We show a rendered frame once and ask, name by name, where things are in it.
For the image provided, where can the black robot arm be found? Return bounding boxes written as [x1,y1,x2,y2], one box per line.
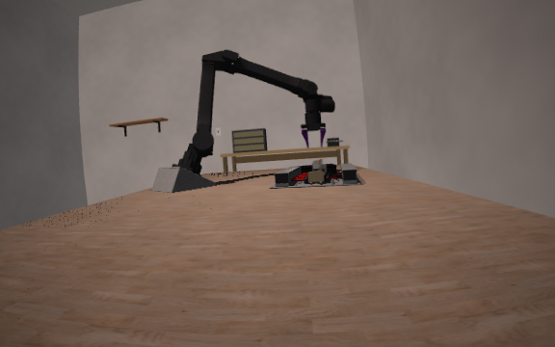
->
[172,50,335,176]

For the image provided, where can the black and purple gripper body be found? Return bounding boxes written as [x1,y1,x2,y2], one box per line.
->
[301,111,326,131]

